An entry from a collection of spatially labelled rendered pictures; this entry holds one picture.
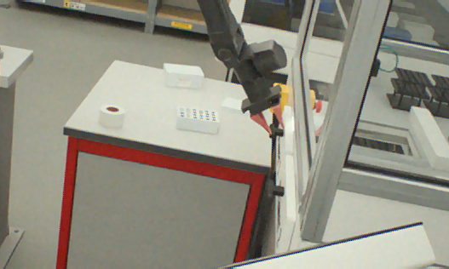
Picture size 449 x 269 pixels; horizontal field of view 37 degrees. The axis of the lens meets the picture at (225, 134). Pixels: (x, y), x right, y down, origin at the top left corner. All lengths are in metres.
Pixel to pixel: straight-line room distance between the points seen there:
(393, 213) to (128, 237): 1.03
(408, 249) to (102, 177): 1.30
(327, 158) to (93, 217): 1.04
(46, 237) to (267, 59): 1.50
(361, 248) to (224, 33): 0.87
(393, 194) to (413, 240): 0.39
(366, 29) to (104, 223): 1.19
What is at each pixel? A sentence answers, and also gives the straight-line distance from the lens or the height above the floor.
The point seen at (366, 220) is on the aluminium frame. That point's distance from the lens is 1.19.
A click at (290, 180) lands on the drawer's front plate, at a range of 1.42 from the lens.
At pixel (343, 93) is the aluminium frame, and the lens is 1.09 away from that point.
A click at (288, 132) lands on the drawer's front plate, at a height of 0.93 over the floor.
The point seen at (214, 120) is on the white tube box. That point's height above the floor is 0.80.
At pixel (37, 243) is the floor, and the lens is 2.75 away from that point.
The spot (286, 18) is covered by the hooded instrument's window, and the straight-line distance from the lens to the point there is 2.46.
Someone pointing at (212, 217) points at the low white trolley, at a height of 0.56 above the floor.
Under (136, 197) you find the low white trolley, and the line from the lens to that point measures 1.96.
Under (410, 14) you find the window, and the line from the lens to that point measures 1.08.
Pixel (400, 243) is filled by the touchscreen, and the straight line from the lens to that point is 0.77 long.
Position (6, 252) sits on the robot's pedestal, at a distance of 2.67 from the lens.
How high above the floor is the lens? 1.56
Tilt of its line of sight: 24 degrees down
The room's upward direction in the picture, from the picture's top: 11 degrees clockwise
